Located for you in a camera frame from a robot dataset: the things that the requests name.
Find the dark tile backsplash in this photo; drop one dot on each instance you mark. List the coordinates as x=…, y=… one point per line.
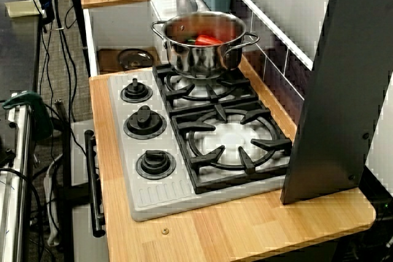
x=276, y=71

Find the silver metal frame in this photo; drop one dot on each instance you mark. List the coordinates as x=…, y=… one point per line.
x=15, y=182

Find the grey stove plate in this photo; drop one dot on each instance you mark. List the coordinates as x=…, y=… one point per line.
x=153, y=194

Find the white toy sink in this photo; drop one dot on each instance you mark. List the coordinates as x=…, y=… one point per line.
x=122, y=25

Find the black burner grate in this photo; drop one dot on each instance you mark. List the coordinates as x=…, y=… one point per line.
x=181, y=92
x=196, y=127

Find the black stove knob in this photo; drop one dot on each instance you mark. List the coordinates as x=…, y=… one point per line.
x=135, y=90
x=155, y=162
x=144, y=121

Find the green clamp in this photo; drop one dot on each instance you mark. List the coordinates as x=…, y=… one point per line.
x=40, y=111

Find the stainless steel pot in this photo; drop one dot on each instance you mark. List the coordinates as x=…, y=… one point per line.
x=199, y=59

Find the red toy pepper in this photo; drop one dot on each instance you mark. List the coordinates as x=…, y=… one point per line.
x=207, y=40

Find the white power strip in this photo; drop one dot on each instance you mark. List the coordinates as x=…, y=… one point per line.
x=50, y=206

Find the white kitchen cabinet front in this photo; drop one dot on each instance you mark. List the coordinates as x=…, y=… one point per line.
x=83, y=243

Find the brass countertop screw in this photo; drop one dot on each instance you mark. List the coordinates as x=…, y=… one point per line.
x=165, y=230

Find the black tripod leg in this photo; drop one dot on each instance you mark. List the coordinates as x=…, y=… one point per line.
x=78, y=13

